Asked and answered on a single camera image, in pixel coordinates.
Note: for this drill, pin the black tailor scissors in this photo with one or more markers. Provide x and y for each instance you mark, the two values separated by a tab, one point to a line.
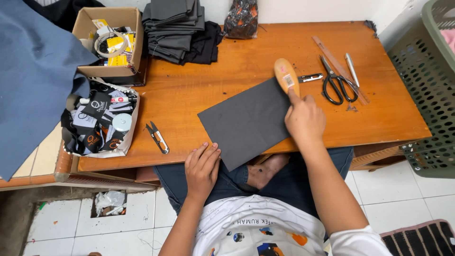
331	79

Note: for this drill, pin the grey fabric scrap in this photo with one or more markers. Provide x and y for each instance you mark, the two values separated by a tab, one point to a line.
371	26

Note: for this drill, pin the wooden ruler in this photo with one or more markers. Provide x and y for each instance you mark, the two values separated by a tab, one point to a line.
328	52

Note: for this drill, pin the stack of grey fabric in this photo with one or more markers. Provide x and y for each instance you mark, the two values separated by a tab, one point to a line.
170	28

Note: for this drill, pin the clear tape roll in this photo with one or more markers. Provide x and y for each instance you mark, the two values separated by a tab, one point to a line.
122	45

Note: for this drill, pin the dark grey fabric piece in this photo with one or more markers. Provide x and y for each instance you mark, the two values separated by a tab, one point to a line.
245	122

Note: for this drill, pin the person's bare foot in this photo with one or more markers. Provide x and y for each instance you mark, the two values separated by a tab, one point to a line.
266	170

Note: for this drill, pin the round white lid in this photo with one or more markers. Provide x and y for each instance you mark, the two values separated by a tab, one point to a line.
122	122

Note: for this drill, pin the person's white printed shirt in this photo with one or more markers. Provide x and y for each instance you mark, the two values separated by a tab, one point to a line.
256	231

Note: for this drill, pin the person's right hand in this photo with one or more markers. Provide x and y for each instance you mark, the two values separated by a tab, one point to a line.
305	119

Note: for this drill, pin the green plastic laundry basket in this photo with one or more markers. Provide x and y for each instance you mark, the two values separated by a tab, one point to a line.
423	89

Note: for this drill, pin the rubbish in floor hole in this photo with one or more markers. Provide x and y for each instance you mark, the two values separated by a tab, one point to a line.
108	202

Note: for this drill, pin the black cloth heap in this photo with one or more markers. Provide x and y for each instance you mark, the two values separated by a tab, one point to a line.
64	12

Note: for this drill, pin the black silver thread snips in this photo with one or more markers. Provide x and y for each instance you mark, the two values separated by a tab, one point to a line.
158	138

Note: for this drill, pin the white box of labels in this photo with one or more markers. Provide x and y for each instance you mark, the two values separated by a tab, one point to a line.
126	142

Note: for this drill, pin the small black thread snips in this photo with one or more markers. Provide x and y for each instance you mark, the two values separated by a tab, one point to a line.
310	78

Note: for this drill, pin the person's blue jeans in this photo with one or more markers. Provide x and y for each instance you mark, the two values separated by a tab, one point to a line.
291	192

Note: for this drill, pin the large blue fabric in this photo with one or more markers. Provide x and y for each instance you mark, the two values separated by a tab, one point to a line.
32	89

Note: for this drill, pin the person's left hand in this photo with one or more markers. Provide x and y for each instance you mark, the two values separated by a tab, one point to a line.
199	174

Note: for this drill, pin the clear bag of dark items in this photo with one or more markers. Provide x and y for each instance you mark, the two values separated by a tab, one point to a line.
241	19

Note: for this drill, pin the cardboard box of supplies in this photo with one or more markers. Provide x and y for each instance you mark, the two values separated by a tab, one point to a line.
110	70

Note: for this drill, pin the wooden clothes brush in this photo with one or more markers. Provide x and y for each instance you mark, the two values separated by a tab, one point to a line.
284	73

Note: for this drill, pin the pink cloth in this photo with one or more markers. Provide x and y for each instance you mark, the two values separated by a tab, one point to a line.
448	39

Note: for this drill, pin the white marker pen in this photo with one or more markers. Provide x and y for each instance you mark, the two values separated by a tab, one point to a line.
119	100

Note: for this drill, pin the silver pen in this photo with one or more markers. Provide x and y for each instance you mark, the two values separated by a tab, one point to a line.
352	69

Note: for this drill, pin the black folded fabric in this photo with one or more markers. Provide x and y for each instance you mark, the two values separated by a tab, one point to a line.
206	46

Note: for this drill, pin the striped black mat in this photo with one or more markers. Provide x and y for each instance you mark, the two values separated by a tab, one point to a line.
423	240

